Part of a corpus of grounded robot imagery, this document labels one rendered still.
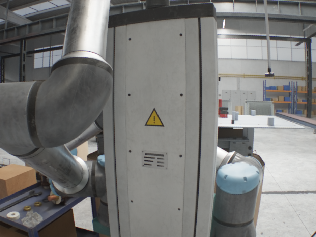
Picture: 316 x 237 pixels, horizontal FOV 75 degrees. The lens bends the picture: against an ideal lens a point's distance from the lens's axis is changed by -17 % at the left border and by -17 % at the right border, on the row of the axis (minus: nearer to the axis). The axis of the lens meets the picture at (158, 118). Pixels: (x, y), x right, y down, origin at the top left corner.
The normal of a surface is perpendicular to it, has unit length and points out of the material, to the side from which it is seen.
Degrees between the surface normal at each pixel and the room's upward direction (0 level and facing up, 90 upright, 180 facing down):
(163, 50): 90
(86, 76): 78
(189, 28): 90
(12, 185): 90
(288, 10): 90
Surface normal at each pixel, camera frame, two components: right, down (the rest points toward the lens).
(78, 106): 0.62, 0.18
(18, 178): 0.97, 0.02
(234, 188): -0.44, 0.00
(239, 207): -0.10, 0.10
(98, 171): 0.11, -0.62
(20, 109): 0.13, -0.16
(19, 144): 0.07, 0.87
